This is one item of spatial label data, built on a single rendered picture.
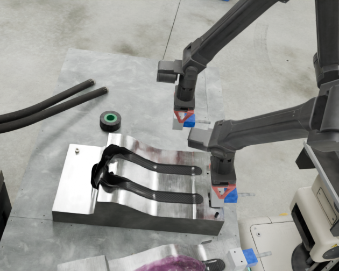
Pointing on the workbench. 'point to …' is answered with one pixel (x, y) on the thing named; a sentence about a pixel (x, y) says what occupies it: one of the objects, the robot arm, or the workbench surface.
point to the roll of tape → (110, 121)
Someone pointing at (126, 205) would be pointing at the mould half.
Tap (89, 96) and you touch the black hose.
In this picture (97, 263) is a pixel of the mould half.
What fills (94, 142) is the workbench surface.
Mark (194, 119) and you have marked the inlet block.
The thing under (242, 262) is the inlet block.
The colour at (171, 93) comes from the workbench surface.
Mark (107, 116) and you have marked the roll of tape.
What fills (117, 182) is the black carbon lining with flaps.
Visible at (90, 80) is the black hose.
